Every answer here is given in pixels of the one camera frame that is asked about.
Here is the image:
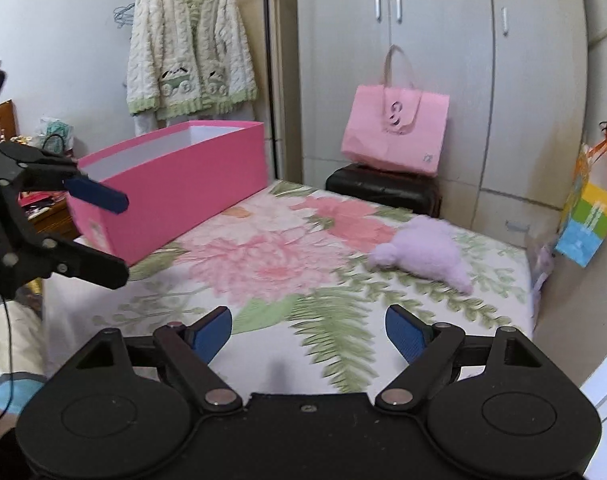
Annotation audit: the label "white plastic bag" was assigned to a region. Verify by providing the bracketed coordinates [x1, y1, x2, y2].
[36, 116, 75, 156]

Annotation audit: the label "colourful gift bag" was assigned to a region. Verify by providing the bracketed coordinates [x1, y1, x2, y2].
[554, 144, 607, 267]

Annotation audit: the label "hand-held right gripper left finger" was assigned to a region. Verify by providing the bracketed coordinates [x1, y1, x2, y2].
[76, 306, 244, 414]

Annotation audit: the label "wire clothes hangers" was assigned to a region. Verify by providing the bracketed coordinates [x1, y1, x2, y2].
[113, 2, 137, 29]

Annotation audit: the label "wooden nightstand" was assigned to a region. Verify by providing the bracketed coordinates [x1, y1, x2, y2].
[0, 100, 80, 242]

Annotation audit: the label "grey wardrobe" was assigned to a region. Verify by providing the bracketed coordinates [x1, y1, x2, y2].
[266, 0, 592, 252]

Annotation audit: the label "cream green knitted cardigan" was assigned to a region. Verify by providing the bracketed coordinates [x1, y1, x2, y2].
[126, 0, 259, 121]

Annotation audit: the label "black stool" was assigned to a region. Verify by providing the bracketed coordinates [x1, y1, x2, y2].
[325, 162, 442, 219]

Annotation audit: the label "white hanging garment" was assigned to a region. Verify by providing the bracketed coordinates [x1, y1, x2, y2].
[132, 110, 160, 136]

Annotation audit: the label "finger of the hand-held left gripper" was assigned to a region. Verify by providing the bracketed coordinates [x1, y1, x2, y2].
[13, 236, 130, 290]
[0, 141, 130, 216]

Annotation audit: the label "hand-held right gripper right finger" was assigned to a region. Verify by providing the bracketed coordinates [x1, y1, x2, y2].
[375, 304, 545, 415]

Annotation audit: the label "purple plush toy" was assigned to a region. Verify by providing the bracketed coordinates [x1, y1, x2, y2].
[367, 214, 475, 296]

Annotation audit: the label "clear plastic wrapper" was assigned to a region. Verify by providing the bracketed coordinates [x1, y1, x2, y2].
[530, 242, 555, 322]

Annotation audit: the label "pink cardboard box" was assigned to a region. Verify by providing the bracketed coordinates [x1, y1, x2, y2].
[64, 120, 268, 266]

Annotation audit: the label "floral bedsheet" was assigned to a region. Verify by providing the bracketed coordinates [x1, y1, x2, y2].
[40, 179, 535, 397]

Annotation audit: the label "pink paper bag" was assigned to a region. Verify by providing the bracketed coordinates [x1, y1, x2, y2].
[341, 45, 452, 177]

